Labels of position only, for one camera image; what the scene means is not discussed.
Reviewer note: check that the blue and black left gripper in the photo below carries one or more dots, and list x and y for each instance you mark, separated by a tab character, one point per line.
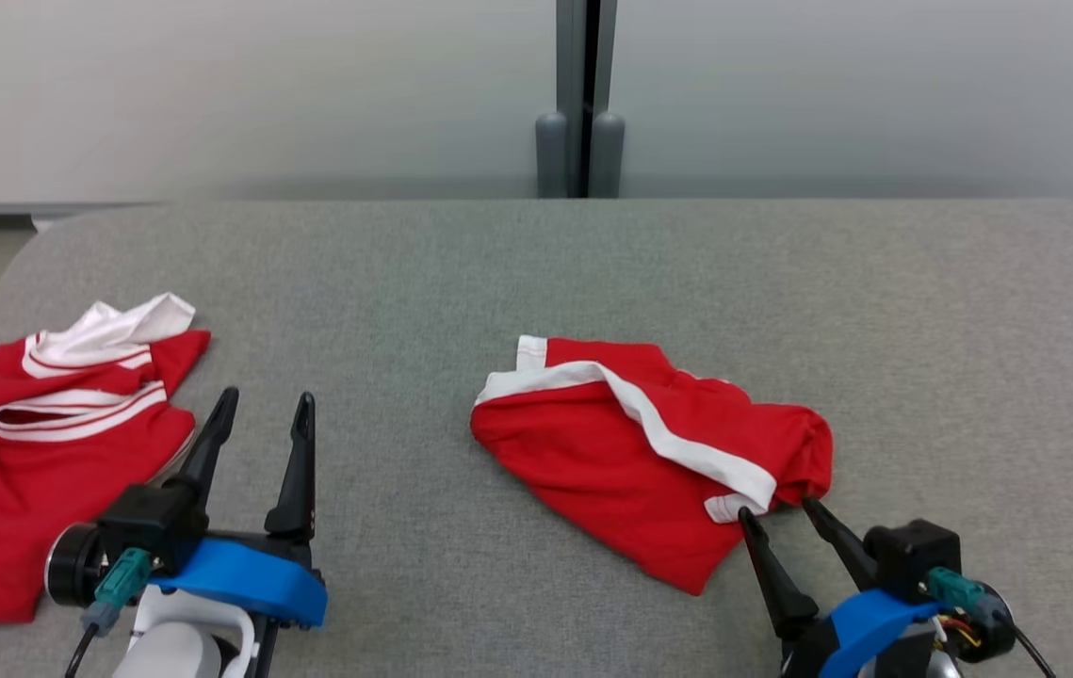
244	579

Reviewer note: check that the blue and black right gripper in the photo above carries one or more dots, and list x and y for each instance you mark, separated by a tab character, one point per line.
861	621

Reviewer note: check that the red white numbered jersey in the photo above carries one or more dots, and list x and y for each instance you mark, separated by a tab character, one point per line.
37	471

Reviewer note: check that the red shorts with white stripe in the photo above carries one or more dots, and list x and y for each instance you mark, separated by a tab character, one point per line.
593	452

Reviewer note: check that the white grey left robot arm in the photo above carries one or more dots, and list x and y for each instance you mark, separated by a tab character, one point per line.
173	650

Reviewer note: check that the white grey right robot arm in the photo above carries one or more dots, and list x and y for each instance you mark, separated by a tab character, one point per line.
913	664

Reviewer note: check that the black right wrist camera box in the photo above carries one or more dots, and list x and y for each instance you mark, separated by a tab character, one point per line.
913	551

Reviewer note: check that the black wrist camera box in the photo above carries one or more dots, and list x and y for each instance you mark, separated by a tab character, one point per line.
154	523
913	551

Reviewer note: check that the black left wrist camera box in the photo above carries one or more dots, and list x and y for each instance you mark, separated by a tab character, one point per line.
154	523

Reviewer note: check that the grey partition bottom rail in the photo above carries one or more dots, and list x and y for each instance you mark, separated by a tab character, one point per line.
27	209

